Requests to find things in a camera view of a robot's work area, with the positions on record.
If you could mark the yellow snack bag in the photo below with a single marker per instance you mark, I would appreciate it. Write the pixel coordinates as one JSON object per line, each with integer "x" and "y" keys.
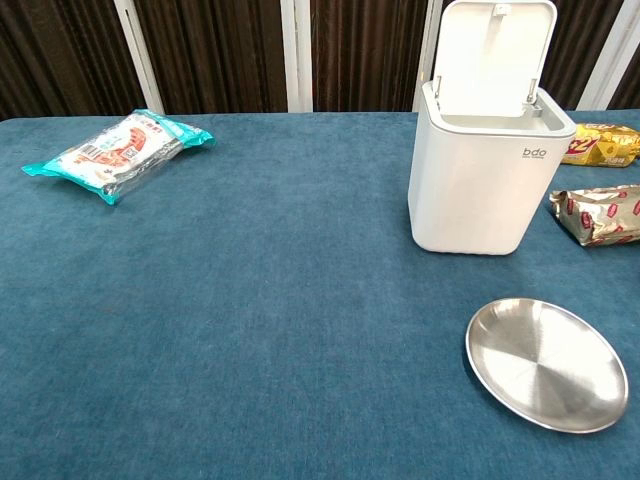
{"x": 602, "y": 146}

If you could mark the teal and white snack packet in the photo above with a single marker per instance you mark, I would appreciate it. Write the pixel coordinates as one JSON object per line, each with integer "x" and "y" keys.
{"x": 117, "y": 152}

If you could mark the white frame post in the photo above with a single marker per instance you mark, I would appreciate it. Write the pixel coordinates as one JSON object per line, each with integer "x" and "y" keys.
{"x": 607, "y": 55}
{"x": 296, "y": 55}
{"x": 426, "y": 45}
{"x": 140, "y": 55}

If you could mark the white plastic trash bin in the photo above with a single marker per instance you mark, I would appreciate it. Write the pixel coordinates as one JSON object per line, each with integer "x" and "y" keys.
{"x": 475, "y": 190}

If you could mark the blue velvet tablecloth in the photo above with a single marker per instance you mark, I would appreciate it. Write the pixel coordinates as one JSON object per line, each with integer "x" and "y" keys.
{"x": 250, "y": 310}

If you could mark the gold and red snack bag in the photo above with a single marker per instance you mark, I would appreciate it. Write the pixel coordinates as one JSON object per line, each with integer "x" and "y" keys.
{"x": 600, "y": 215}

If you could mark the dark brown curtain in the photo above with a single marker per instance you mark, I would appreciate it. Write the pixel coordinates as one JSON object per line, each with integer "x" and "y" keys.
{"x": 220, "y": 50}

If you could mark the round stainless steel plate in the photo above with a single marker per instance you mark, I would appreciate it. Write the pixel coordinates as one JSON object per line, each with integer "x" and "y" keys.
{"x": 545, "y": 367}

